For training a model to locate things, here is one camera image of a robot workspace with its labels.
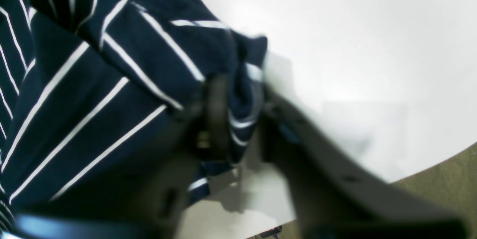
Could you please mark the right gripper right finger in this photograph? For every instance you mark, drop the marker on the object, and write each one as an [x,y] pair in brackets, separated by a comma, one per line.
[335,198]

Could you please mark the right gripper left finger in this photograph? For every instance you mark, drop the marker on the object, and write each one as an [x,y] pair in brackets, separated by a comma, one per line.
[143,196]

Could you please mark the navy white striped t-shirt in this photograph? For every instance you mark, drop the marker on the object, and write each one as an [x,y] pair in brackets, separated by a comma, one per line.
[85,83]

